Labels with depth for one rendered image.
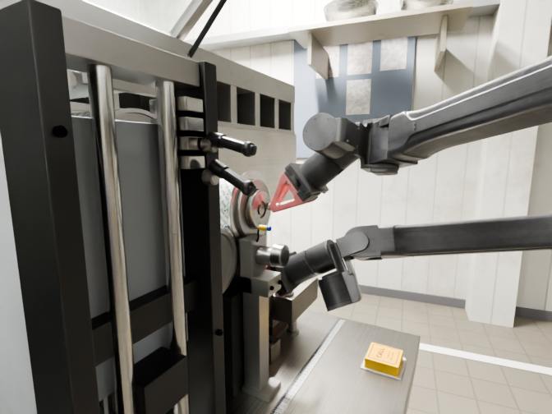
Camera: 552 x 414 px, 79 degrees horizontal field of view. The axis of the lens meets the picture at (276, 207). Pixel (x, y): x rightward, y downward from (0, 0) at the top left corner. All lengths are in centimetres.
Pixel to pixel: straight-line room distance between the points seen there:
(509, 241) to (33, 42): 63
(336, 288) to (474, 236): 25
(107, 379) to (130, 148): 19
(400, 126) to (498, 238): 26
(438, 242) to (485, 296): 259
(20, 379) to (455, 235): 67
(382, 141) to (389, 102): 265
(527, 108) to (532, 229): 31
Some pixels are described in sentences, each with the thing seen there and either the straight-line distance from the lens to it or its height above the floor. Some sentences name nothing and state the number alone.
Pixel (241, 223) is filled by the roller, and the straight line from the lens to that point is 60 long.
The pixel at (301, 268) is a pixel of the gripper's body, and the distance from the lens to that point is 66.
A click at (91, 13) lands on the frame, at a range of 86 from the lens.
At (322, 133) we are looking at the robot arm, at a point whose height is 139.
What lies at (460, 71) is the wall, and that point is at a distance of 326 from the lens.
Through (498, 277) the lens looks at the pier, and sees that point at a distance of 317.
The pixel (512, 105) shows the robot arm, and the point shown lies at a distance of 40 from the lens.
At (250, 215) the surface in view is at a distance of 61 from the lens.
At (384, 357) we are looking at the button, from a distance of 81.
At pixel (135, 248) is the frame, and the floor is 128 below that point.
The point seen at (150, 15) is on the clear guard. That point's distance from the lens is 97.
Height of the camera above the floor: 136
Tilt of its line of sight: 9 degrees down
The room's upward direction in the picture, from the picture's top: straight up
